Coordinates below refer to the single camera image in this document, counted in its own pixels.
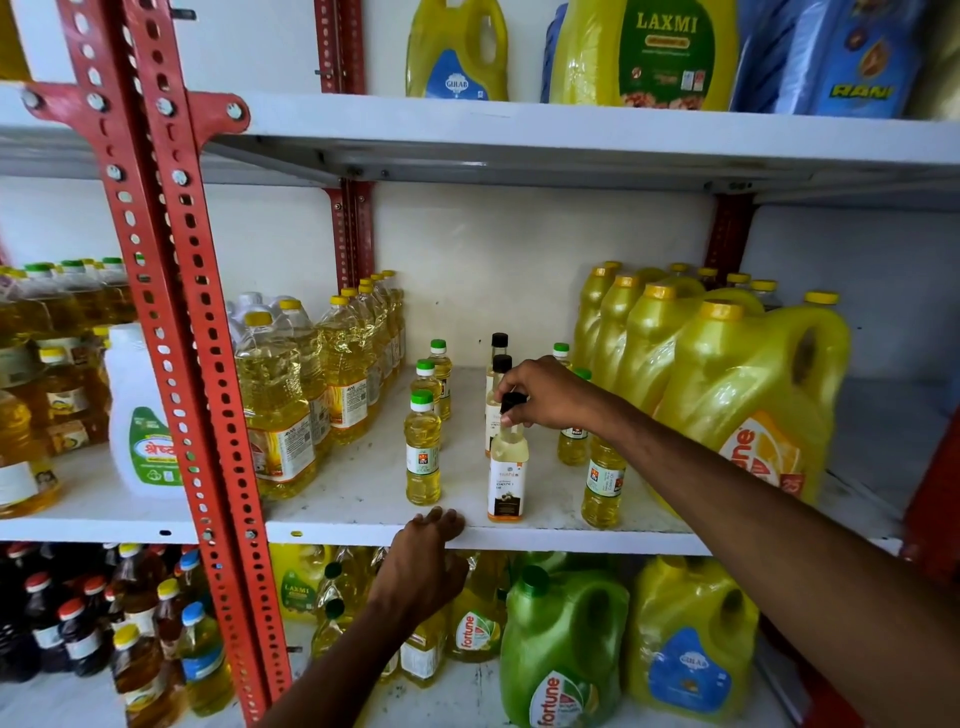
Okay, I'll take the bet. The person's right hand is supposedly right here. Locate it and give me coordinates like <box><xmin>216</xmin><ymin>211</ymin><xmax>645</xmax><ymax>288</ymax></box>
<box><xmin>494</xmin><ymin>356</ymin><xmax>613</xmax><ymax>437</ymax></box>

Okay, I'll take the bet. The person's left hand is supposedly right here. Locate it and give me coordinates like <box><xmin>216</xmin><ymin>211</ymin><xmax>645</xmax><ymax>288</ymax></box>
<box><xmin>367</xmin><ymin>507</ymin><xmax>471</xmax><ymax>630</ymax></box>

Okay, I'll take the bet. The person's left forearm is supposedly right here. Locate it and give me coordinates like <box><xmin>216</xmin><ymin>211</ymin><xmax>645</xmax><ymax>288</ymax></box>
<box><xmin>257</xmin><ymin>600</ymin><xmax>421</xmax><ymax>728</ymax></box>

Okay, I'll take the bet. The person's right forearm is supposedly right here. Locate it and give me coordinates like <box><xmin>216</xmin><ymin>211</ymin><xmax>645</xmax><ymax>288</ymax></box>
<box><xmin>596</xmin><ymin>405</ymin><xmax>960</xmax><ymax>728</ymax></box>

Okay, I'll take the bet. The white metal shelf board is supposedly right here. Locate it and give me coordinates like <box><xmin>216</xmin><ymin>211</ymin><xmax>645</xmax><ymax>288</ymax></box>
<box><xmin>0</xmin><ymin>366</ymin><xmax>954</xmax><ymax>558</ymax></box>
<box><xmin>0</xmin><ymin>81</ymin><xmax>960</xmax><ymax>213</ymax></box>
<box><xmin>0</xmin><ymin>619</ymin><xmax>798</xmax><ymax>728</ymax></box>

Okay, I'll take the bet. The oil pouch white green label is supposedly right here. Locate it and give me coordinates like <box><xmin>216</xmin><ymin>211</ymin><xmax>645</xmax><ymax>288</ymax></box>
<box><xmin>447</xmin><ymin>553</ymin><xmax>510</xmax><ymax>665</ymax></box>

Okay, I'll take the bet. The clear oil pouch dark cap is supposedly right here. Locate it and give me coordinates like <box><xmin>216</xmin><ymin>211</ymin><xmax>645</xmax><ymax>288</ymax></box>
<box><xmin>309</xmin><ymin>546</ymin><xmax>372</xmax><ymax>663</ymax></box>

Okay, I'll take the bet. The square white-label oil bottle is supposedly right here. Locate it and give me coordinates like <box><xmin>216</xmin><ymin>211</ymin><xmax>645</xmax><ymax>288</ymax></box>
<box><xmin>398</xmin><ymin>606</ymin><xmax>450</xmax><ymax>690</ymax></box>

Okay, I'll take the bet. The small yellow jug green label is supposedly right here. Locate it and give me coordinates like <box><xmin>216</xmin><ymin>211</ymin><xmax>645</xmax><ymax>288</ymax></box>
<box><xmin>268</xmin><ymin>543</ymin><xmax>336</xmax><ymax>624</ymax></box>

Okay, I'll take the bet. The green oil jug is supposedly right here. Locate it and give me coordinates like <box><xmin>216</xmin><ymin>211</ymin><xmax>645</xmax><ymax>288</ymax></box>
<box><xmin>499</xmin><ymin>564</ymin><xmax>631</xmax><ymax>728</ymax></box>

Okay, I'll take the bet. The row of yellow-capped clear bottles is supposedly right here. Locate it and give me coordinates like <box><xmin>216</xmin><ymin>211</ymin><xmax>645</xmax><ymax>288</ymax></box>
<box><xmin>226</xmin><ymin>270</ymin><xmax>408</xmax><ymax>501</ymax></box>

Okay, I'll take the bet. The row of yellow oil jugs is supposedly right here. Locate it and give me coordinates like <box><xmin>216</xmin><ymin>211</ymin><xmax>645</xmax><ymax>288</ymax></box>
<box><xmin>571</xmin><ymin>260</ymin><xmax>853</xmax><ymax>520</ymax></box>

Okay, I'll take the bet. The red slotted metal rear upright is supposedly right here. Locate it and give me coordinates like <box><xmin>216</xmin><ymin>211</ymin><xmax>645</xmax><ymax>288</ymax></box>
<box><xmin>313</xmin><ymin>0</ymin><xmax>378</xmax><ymax>292</ymax></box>

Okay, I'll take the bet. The yellow oil jug blue label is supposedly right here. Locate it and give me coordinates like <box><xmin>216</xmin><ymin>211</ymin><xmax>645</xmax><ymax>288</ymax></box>
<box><xmin>405</xmin><ymin>0</ymin><xmax>510</xmax><ymax>103</ymax></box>
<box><xmin>624</xmin><ymin>555</ymin><xmax>761</xmax><ymax>724</ymax></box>

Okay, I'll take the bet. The group of amber oil bottles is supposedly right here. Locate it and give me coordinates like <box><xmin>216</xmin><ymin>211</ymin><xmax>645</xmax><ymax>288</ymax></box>
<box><xmin>103</xmin><ymin>543</ymin><xmax>237</xmax><ymax>728</ymax></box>

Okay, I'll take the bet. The white jug with green label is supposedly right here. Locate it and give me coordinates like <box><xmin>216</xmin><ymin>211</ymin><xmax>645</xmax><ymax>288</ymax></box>
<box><xmin>104</xmin><ymin>323</ymin><xmax>186</xmax><ymax>499</ymax></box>

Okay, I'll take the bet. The red slotted metal double upright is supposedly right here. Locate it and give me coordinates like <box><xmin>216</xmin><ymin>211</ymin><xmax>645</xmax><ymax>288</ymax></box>
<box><xmin>21</xmin><ymin>0</ymin><xmax>295</xmax><ymax>725</ymax></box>

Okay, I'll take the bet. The large yellow jug green label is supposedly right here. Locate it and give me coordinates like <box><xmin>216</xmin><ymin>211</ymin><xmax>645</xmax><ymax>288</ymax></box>
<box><xmin>549</xmin><ymin>0</ymin><xmax>741</xmax><ymax>113</ymax></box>

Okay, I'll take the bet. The group of dark red-capped bottles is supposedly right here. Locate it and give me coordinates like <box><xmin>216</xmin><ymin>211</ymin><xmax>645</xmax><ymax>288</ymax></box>
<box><xmin>0</xmin><ymin>540</ymin><xmax>115</xmax><ymax>685</ymax></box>

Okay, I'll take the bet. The group of green-capped oil bottles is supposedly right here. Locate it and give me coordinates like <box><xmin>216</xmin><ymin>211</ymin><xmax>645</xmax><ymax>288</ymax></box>
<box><xmin>0</xmin><ymin>257</ymin><xmax>139</xmax><ymax>520</ymax></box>

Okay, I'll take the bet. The stack of blue packets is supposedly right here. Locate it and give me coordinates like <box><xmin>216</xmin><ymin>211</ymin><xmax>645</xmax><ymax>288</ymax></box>
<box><xmin>730</xmin><ymin>0</ymin><xmax>933</xmax><ymax>120</ymax></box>

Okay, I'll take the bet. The red metal side frame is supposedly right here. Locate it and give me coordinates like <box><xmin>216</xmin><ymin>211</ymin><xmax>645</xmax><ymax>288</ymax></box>
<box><xmin>902</xmin><ymin>426</ymin><xmax>960</xmax><ymax>588</ymax></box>

